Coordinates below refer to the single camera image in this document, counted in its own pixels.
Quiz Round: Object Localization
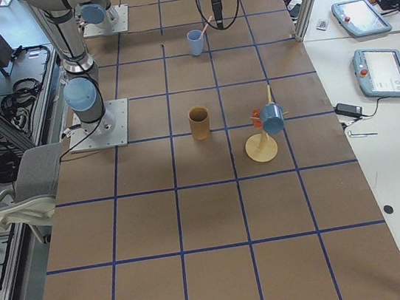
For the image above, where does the light blue plastic cup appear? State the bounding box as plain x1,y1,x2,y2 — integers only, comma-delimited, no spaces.
186,30,204,56

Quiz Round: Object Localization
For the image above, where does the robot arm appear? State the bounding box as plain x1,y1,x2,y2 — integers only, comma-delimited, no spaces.
23,0,230,80

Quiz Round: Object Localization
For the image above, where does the orange cup on stand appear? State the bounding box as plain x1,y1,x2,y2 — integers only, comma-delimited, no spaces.
250,108,262,129

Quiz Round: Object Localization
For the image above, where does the blue cup on stand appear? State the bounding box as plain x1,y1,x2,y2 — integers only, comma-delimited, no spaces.
259,103,285,134

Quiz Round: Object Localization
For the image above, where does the wooden cup tree stand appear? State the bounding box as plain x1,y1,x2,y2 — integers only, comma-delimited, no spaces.
245,84,278,163

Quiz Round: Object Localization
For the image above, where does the small remote control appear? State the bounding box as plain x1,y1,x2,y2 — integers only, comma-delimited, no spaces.
316,19,328,31

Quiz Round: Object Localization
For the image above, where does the bamboo cylinder holder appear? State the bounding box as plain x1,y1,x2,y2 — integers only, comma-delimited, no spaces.
187,105,210,140

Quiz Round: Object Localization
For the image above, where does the teach pendant far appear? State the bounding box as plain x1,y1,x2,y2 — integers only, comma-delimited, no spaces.
331,0,393,38

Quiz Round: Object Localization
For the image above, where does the teach pendant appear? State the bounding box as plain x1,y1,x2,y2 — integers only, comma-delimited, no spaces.
353,49,400,98
331,0,393,38

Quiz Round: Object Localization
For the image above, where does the black power brick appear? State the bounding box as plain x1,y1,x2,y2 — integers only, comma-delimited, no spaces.
334,103,362,118

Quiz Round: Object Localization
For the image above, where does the teach pendant near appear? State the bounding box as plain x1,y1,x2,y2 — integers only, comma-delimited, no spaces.
353,49,400,98

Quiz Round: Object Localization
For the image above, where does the grey office chair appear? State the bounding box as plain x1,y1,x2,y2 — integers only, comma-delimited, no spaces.
0,142,63,243

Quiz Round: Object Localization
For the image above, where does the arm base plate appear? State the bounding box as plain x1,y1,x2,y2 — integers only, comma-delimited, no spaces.
69,98,128,154
81,4,128,38

